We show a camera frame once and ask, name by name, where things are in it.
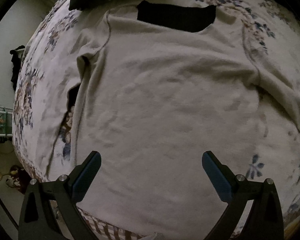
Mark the floral bed blanket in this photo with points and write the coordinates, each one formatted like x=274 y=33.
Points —
x=46 y=95

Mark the black cloth beside bed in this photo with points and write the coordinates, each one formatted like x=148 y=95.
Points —
x=17 y=55

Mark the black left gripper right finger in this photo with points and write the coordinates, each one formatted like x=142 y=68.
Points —
x=265 y=219

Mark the green white rack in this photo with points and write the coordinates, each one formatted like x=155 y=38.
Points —
x=5 y=122

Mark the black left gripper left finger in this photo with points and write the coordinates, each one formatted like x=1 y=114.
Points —
x=37 y=220

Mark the cream white sweater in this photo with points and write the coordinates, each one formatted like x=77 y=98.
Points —
x=152 y=99

